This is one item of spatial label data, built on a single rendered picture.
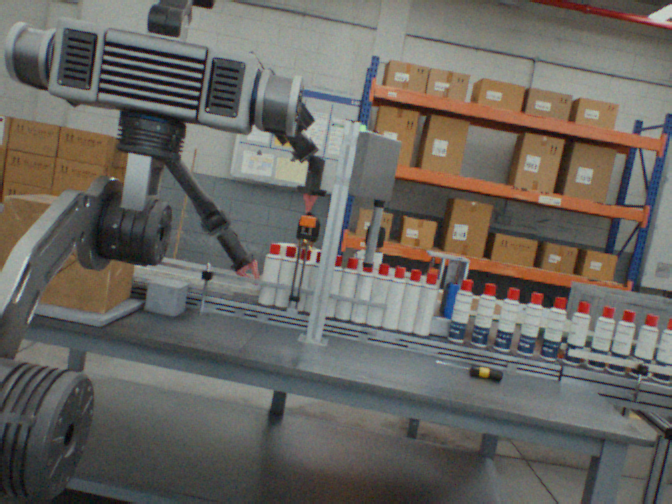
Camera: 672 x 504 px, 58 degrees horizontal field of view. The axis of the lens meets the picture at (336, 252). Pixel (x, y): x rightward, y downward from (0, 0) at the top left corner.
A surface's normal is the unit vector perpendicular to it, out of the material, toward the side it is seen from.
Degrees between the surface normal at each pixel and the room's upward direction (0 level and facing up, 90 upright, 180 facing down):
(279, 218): 90
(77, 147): 90
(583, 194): 91
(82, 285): 90
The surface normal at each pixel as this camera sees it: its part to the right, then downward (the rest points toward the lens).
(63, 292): 0.04, 0.11
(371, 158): 0.76, 0.20
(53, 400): 0.16, -0.72
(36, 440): 0.08, -0.21
